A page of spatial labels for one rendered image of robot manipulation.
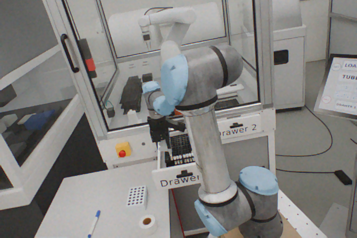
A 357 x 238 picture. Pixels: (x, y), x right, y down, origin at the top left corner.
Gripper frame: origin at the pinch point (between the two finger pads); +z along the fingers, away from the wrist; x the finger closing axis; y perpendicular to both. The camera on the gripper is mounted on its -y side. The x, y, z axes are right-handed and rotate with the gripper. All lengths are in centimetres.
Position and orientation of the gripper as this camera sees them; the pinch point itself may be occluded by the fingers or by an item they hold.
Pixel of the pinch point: (171, 151)
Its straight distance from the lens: 128.0
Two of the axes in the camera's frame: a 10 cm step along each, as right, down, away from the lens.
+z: 1.8, 8.9, 4.3
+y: -9.8, 1.9, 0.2
